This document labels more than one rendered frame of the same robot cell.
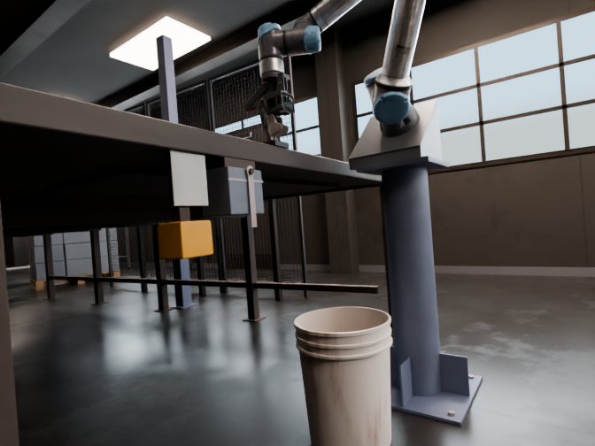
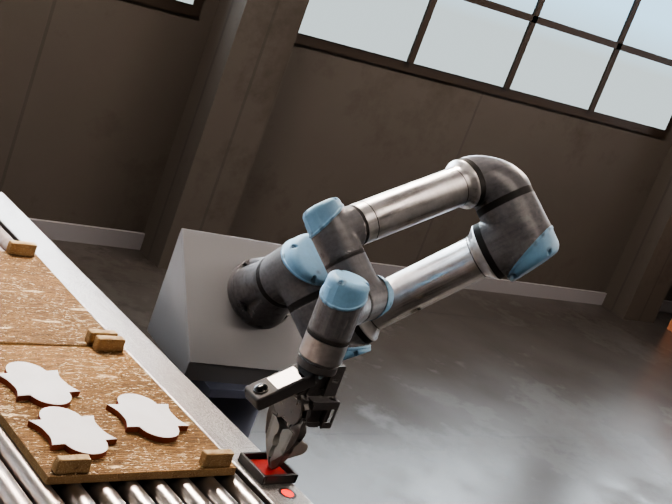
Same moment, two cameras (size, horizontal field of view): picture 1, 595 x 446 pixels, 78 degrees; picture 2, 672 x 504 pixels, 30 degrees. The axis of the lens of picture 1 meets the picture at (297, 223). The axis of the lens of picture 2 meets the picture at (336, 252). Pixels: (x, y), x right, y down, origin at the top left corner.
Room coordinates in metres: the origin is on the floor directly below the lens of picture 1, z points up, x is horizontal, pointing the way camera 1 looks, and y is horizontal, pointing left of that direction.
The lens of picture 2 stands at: (0.71, 1.96, 1.89)
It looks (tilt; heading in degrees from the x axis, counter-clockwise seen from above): 16 degrees down; 284
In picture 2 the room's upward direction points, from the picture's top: 21 degrees clockwise
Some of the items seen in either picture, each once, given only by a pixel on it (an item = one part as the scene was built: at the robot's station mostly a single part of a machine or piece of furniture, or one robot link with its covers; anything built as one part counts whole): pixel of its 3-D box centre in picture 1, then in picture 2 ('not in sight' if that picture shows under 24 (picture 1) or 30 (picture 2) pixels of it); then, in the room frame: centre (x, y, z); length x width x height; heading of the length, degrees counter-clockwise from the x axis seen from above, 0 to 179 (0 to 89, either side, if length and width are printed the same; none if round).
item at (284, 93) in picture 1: (275, 96); (310, 390); (1.14, 0.04, 1.07); 0.09 x 0.08 x 0.12; 58
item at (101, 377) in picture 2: not in sight; (89, 408); (1.45, 0.17, 0.93); 0.41 x 0.35 x 0.02; 148
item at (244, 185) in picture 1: (235, 195); not in sight; (0.98, 0.16, 0.77); 0.14 x 0.11 x 0.18; 148
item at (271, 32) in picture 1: (271, 45); (339, 306); (1.14, 0.04, 1.23); 0.09 x 0.08 x 0.11; 82
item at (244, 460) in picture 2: (272, 146); (267, 467); (1.15, 0.06, 0.92); 0.08 x 0.08 x 0.02; 58
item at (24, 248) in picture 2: not in sight; (21, 248); (1.89, -0.27, 0.95); 0.06 x 0.02 x 0.03; 56
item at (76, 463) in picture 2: not in sight; (72, 464); (1.36, 0.39, 0.95); 0.06 x 0.02 x 0.03; 58
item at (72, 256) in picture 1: (73, 247); not in sight; (5.68, 3.49, 0.54); 1.09 x 0.73 x 1.08; 132
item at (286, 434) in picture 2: (274, 129); (292, 449); (1.13, 0.05, 0.97); 0.06 x 0.03 x 0.09; 58
